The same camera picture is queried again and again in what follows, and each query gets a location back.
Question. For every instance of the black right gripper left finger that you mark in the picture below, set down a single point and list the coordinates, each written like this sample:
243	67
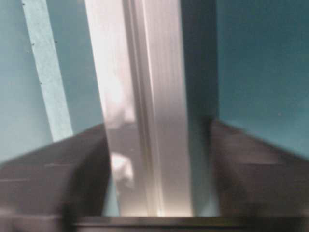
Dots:
53	187

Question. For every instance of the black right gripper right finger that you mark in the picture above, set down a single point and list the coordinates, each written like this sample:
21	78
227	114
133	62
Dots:
265	185

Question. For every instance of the silver aluminium rail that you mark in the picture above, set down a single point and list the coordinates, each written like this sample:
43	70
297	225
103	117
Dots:
138	55

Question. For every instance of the light blue tape strip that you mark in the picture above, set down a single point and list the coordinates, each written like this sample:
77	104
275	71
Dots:
43	47

